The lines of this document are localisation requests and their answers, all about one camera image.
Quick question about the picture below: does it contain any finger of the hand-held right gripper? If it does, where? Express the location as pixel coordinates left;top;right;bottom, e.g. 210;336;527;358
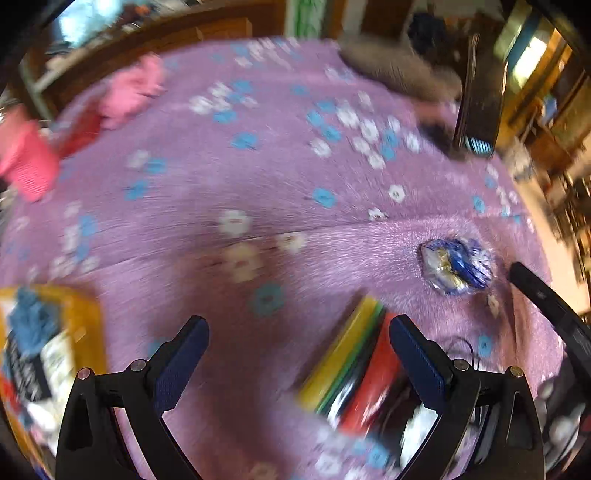
508;261;591;374

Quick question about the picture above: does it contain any red packet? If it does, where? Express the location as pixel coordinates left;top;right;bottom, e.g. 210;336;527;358
55;111;105;158

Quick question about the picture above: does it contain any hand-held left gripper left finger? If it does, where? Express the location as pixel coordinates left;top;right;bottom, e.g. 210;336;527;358
55;315;211;480

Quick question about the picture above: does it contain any pink knit cloth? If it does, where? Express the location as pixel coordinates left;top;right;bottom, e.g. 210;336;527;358
99;54;167;130

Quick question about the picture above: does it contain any bottle with pink crocheted cover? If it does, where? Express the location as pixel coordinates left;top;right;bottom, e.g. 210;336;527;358
0;106;61;204

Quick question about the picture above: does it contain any dark upright panel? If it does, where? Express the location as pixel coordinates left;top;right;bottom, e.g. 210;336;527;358
455;34;509;160

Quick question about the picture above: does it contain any wooden cabinet with mirror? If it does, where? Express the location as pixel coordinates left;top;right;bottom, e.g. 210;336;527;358
18;0;347;93

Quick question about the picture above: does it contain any blue and white foil packet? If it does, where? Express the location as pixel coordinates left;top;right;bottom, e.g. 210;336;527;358
418;236;497;296

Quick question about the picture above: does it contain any grey-brown folded cloth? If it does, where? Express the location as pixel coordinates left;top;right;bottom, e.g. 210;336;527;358
339;37;462;100

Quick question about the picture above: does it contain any yellow-taped cardboard box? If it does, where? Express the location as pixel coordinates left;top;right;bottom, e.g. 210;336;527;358
0;284;109;472

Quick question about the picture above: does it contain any stack of colourful packets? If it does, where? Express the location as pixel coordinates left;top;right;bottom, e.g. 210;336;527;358
295;295;407;437

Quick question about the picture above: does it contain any blue knit cloth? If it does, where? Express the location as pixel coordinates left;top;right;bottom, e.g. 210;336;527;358
9;286;63;358

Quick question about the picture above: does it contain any purple floral blanket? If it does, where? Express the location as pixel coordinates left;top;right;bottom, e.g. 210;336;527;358
0;37;568;480

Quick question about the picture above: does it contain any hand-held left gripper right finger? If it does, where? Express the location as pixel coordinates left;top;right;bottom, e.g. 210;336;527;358
389;315;548;480

